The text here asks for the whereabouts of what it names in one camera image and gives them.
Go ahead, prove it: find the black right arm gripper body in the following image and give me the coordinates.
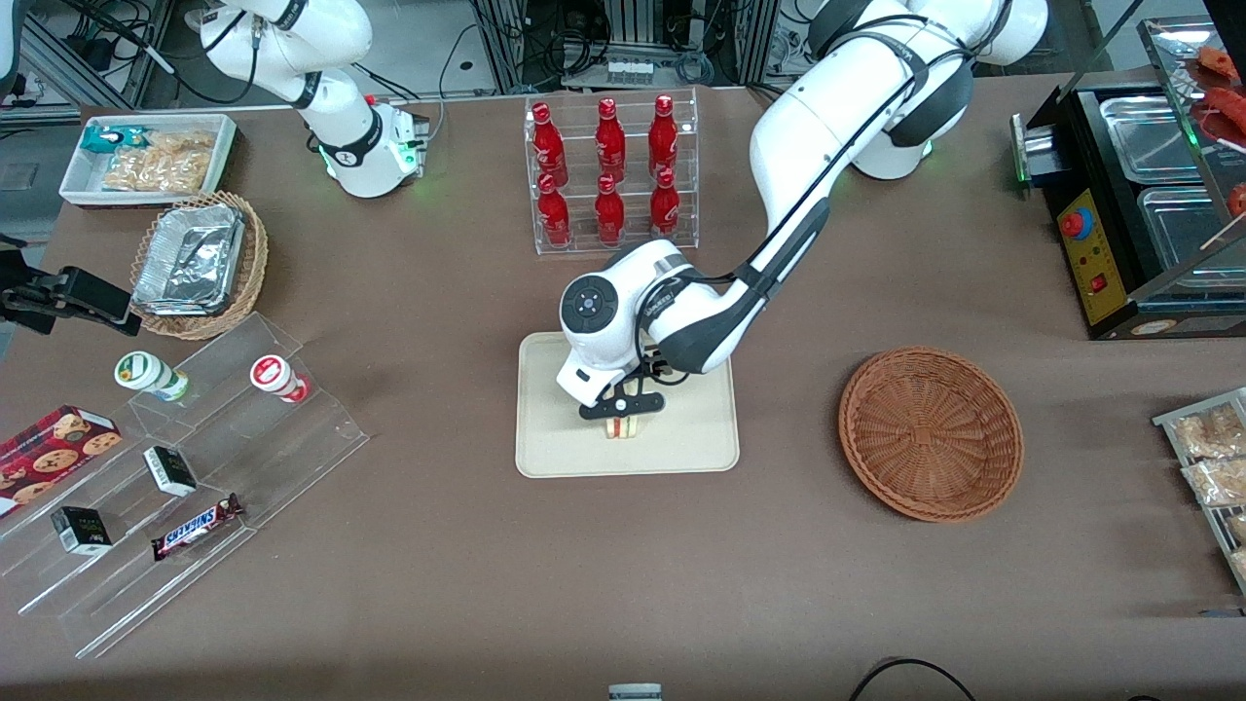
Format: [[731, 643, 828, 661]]
[[0, 248, 69, 337]]

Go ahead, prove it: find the cream plastic tray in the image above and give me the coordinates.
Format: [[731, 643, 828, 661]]
[[515, 332, 741, 480]]

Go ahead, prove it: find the aluminium foil tray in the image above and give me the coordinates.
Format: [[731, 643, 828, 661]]
[[132, 203, 245, 318]]

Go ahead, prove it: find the small oval wicker basket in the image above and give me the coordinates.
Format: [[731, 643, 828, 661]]
[[128, 191, 270, 341]]

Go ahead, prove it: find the round brown wicker basket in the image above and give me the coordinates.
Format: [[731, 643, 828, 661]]
[[838, 347, 1025, 524]]

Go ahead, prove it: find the tray of packaged snacks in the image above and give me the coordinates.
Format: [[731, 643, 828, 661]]
[[1153, 387, 1246, 597]]

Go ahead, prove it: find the green lidded yogurt cup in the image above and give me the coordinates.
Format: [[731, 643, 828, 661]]
[[114, 350, 191, 403]]

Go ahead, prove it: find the white rectangular snack bin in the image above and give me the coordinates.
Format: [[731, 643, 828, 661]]
[[59, 113, 238, 210]]

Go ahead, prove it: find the clear acrylic bottle rack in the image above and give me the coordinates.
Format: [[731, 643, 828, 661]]
[[524, 87, 701, 257]]

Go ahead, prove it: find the clear bag of biscuits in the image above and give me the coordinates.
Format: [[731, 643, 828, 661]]
[[101, 130, 217, 194]]

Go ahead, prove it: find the green snack packet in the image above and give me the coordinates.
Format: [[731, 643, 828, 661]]
[[81, 125, 149, 157]]

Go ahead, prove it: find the red cookie box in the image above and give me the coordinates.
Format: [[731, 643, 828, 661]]
[[0, 405, 124, 519]]

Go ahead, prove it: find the red cola bottle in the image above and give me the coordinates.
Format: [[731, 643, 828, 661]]
[[595, 97, 627, 183], [531, 102, 568, 188], [648, 94, 679, 178], [649, 167, 681, 238], [536, 174, 571, 247], [594, 174, 626, 245]]

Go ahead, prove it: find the small black box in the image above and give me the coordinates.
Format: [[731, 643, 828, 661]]
[[50, 505, 114, 557], [142, 445, 199, 498]]

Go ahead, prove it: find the red lidded yogurt cup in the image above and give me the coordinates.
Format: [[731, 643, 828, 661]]
[[249, 354, 312, 405]]

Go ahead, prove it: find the snickers chocolate bar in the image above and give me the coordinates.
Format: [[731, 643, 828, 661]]
[[150, 493, 245, 562]]

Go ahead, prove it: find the clear acrylic stepped display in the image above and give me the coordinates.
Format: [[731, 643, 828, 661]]
[[0, 311, 372, 660]]

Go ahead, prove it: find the white power strip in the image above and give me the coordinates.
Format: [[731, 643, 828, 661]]
[[603, 55, 656, 88]]

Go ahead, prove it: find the black food warmer machine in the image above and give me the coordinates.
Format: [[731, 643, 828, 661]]
[[1010, 14, 1246, 341]]

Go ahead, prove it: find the steel warmer pan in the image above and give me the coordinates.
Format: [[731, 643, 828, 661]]
[[1136, 184, 1246, 285], [1099, 93, 1205, 184]]

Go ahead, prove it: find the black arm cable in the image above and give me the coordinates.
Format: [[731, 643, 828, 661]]
[[635, 39, 974, 366]]

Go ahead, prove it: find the black cable loop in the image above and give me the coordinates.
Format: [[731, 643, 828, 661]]
[[849, 658, 978, 701]]

